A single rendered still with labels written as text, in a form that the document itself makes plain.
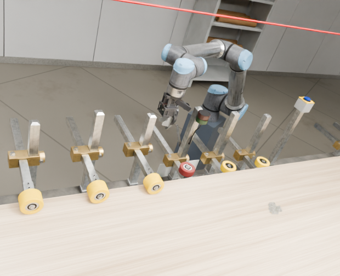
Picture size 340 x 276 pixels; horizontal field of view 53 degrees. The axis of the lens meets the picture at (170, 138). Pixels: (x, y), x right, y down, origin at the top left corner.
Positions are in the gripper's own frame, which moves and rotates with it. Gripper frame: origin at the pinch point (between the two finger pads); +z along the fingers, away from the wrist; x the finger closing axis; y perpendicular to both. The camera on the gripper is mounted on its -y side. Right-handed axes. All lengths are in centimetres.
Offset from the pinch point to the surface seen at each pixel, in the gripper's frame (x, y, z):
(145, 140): 10.4, 17.4, -0.6
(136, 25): -261, -90, 42
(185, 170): 23.0, -2.2, 9.7
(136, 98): -186, -75, 101
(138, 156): 15.7, 21.6, 4.3
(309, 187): 46, -71, 11
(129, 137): 1.8, 21.3, 4.3
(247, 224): 59, -16, 10
